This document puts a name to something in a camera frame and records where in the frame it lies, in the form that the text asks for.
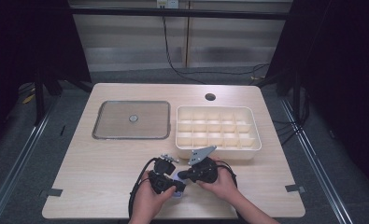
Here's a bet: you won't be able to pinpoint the person's right hand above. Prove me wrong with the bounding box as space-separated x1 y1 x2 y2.
196 156 240 203

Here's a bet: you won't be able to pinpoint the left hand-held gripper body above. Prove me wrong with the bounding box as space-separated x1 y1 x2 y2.
148 153 180 195

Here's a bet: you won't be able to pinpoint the black floor cables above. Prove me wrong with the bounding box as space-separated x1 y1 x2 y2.
274 118 311 147

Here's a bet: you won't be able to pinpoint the left hand-held gripper cable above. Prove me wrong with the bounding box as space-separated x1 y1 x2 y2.
127 157 160 220

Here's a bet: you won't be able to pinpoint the grey tape piece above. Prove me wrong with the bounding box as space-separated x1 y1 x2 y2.
46 188 64 198
284 184 306 194

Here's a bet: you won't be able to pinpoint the black wall cable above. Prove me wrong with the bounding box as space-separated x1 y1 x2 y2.
162 15 270 86

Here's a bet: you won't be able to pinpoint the white wall outlet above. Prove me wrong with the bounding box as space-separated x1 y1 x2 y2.
156 0 180 9

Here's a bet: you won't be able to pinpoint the person's left hand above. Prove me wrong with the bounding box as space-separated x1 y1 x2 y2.
132 172 177 217

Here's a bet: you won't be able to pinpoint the white compartment storage box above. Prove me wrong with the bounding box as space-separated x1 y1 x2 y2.
175 105 263 161

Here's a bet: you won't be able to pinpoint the black metal stand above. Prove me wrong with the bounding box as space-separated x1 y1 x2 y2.
34 71 46 127
292 71 302 122

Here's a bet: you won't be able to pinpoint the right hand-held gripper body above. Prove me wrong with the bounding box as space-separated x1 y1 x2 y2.
188 145 220 185

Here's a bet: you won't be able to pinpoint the yellow floor object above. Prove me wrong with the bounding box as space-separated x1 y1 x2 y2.
21 92 36 105

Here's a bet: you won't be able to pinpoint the dark curtain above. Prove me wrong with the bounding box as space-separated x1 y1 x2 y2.
265 0 369 197
0 0 92 150

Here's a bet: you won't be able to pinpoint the metal floor rail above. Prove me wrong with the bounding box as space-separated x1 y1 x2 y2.
0 92 60 224
279 98 354 224

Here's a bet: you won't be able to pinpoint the black horizontal frame bar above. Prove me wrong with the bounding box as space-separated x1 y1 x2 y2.
68 7 293 21

